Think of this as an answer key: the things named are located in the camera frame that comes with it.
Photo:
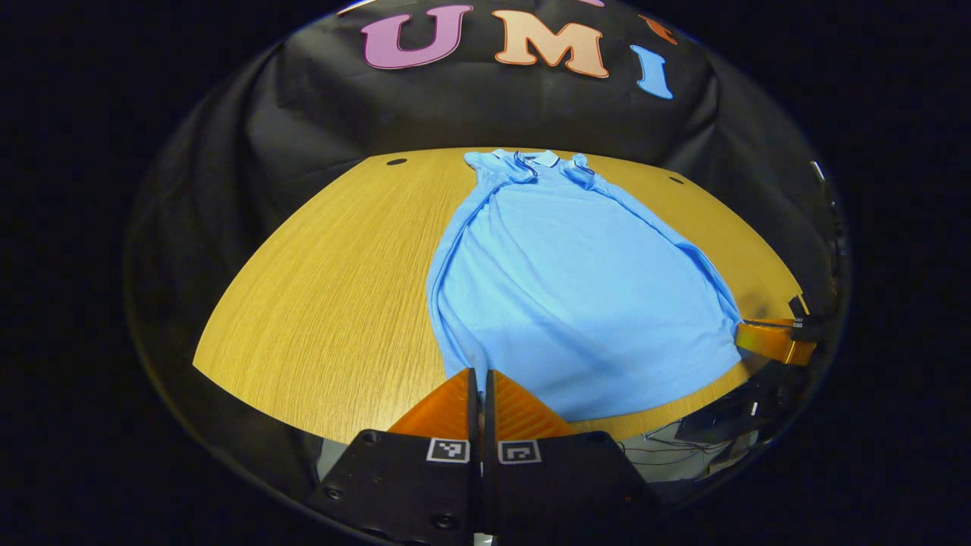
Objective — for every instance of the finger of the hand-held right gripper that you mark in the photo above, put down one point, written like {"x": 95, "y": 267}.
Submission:
{"x": 774, "y": 341}
{"x": 799, "y": 307}

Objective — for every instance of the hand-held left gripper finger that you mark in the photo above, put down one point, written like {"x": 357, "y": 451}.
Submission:
{"x": 473, "y": 409}
{"x": 489, "y": 413}

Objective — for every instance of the light blue T-shirt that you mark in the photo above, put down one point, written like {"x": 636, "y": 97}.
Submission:
{"x": 576, "y": 303}

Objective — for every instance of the black backdrop cloth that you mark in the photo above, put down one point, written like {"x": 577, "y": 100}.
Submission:
{"x": 493, "y": 114}

